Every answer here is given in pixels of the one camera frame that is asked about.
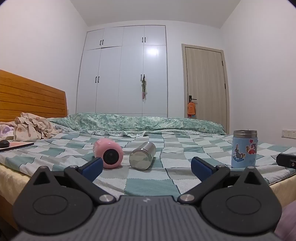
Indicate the white wardrobe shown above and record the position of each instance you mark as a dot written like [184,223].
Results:
[108,76]

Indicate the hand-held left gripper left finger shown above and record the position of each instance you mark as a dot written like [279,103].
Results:
[93,168]

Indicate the stainless steel cup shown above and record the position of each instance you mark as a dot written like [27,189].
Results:
[141,158]

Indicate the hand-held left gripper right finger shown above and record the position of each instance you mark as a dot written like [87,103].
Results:
[200,168]

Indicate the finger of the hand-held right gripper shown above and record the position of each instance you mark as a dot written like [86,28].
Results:
[285,162]

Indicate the black round object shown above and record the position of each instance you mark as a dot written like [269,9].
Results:
[4,143]

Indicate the wooden bed frame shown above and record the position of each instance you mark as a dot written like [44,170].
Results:
[7,213]

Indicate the beige wooden door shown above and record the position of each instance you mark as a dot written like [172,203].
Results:
[204,76]

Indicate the yellow mattress cover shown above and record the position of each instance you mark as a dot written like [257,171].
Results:
[12,180]

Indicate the pink cloth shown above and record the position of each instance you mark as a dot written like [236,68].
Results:
[289,222]

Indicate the purple printed cloth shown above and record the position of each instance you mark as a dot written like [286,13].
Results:
[5,131]

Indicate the orange hanging bag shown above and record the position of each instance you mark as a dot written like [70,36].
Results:
[191,109]

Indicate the wooden bed headboard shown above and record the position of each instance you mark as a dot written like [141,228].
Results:
[30,97]

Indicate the white wall socket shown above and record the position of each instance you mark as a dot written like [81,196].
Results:
[289,134]

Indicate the checkered green bed sheet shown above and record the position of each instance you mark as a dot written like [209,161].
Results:
[69,148]

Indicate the blue cartoon sticker cup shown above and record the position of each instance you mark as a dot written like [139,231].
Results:
[243,150]

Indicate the green floral quilt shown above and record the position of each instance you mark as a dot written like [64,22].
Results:
[129,122]

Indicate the cream printed clothes pile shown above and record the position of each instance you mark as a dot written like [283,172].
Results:
[32,129]

